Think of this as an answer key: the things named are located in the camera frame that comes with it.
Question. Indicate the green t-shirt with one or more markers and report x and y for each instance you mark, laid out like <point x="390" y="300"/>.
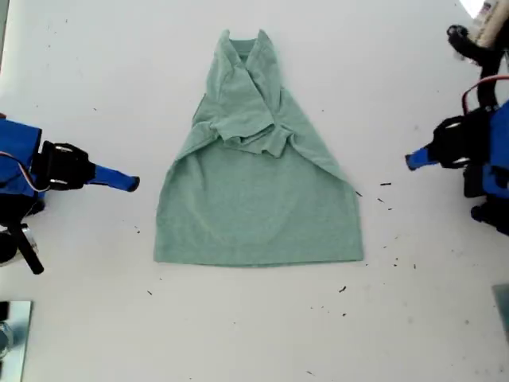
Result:
<point x="258" y="219"/>

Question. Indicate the black clamp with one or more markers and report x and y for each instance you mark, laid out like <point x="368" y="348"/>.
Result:
<point x="3" y="310"/>

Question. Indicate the shiny steel plate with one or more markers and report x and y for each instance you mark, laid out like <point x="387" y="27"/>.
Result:
<point x="22" y="342"/>

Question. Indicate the black white camera box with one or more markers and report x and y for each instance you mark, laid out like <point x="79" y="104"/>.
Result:
<point x="473" y="45"/>

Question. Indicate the steel post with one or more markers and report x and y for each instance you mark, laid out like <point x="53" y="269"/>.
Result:
<point x="5" y="338"/>

